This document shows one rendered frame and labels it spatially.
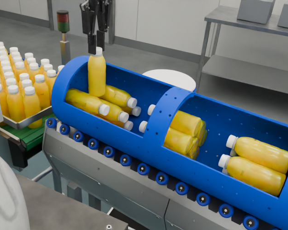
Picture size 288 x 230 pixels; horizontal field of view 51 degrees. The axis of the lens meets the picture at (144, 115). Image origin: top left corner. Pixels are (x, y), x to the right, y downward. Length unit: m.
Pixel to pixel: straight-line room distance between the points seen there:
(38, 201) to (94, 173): 0.44
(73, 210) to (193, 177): 0.36
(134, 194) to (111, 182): 0.10
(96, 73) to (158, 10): 3.47
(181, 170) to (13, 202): 0.53
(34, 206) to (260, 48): 3.81
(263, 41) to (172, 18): 1.26
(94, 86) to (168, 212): 0.52
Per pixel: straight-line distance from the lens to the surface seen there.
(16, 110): 1.35
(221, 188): 0.88
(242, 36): 4.26
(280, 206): 0.86
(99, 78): 1.11
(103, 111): 1.08
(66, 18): 1.70
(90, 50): 1.08
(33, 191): 0.82
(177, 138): 0.94
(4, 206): 0.51
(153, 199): 1.08
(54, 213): 0.76
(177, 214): 1.06
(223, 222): 1.01
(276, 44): 4.25
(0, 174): 0.51
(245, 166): 0.90
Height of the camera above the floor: 1.68
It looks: 32 degrees down
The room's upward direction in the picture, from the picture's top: 5 degrees clockwise
